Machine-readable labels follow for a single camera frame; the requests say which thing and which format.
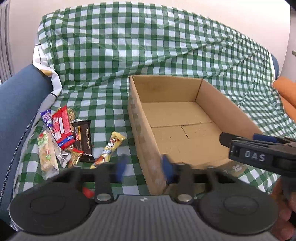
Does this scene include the clear pack small cookies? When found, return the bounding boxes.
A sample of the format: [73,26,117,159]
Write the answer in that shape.
[52,138,71,168]

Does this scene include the green label rice cracker pack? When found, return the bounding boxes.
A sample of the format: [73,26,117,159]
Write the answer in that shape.
[37,130,59,180]

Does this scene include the right human hand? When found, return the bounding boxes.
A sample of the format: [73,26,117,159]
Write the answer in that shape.
[270,178,295,240]

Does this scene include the yellow cake snack wrapper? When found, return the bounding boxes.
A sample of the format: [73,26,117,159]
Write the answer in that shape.
[90,132,126,169]

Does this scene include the dark brown chocolate bar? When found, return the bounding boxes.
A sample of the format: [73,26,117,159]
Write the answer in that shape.
[72,120,95,163]

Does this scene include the small red gold candy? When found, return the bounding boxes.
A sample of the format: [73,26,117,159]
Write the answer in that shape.
[68,148,84,168]

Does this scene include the brown cardboard box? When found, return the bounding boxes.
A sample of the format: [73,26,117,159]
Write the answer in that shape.
[128,75,260,195]

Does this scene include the orange cushion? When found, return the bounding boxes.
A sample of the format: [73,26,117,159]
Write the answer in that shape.
[273,76,296,121]

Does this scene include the red biscuit pack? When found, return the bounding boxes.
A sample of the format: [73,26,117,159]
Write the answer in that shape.
[52,106,75,150]

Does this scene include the round sesame cracker pack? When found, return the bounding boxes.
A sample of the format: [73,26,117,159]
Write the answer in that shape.
[67,108,75,122]

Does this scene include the purple candy wrapper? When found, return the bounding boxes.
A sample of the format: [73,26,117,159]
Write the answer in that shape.
[40,109,55,137]

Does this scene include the white printed sheet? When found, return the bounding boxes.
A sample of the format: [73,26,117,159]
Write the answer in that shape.
[31,37,63,103]

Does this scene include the grey ribbed radiator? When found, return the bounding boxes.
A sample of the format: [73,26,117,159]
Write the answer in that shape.
[0,0,14,84]

